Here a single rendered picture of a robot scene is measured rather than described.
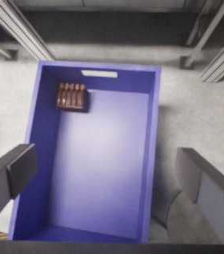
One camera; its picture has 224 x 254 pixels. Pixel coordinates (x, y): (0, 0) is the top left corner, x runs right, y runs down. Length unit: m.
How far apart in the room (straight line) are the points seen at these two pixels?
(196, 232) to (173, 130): 0.47
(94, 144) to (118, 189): 0.20
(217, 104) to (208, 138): 0.18
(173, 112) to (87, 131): 0.48
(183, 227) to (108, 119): 0.49
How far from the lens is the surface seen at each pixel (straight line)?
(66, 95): 0.72
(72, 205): 0.79
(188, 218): 0.77
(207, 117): 1.05
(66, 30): 1.27
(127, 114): 0.75
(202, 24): 0.97
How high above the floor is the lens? 0.95
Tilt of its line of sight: 79 degrees down
